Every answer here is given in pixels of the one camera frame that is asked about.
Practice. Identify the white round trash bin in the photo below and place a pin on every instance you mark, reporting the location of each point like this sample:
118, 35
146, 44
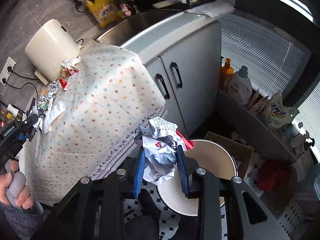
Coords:
210, 155

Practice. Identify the cardboard box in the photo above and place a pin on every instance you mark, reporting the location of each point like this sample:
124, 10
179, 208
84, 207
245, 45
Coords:
238, 151

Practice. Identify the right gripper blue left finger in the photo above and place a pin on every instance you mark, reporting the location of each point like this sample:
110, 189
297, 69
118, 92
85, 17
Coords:
138, 172

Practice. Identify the stainless steel sink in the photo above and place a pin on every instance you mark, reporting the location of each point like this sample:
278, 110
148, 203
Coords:
120, 31

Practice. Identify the cream air fryer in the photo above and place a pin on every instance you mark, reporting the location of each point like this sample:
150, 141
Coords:
48, 48

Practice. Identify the silver foil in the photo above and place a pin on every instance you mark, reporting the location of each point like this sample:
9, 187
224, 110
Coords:
47, 95

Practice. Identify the small pink bottle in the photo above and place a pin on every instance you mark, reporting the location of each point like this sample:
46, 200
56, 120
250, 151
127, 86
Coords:
125, 10

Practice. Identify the brown paper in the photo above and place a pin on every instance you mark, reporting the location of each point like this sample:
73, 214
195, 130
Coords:
64, 73

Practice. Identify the white laundry detergent bottle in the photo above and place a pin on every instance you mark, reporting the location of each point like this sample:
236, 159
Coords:
239, 87

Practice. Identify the detergent refill pouch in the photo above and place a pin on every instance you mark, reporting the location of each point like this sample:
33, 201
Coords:
276, 115

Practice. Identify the person's left hand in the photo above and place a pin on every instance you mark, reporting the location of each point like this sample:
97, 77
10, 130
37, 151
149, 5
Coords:
14, 191

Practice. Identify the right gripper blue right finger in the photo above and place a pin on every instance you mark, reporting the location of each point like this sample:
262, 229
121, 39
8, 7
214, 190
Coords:
183, 170

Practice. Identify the white wall socket pair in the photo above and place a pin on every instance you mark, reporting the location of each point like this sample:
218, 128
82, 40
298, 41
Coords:
5, 74

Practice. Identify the floral white tablecloth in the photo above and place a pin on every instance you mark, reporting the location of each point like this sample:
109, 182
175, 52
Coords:
110, 97

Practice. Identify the white dish cloth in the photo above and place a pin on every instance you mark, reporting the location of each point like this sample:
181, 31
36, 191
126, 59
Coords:
214, 10

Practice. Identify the white blue paper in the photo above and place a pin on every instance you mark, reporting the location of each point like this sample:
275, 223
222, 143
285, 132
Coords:
160, 140

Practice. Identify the white tissue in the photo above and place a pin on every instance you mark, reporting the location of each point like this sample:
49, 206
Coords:
70, 63

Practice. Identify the orange spray bottle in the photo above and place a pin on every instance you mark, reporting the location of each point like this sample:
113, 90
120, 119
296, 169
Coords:
226, 73

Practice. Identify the yellow dish soap jug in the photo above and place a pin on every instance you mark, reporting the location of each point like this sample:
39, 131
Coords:
104, 11

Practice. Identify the red carton piece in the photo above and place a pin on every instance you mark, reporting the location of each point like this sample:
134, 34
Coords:
67, 82

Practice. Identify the grey cabinet with handles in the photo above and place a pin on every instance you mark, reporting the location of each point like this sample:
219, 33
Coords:
186, 49

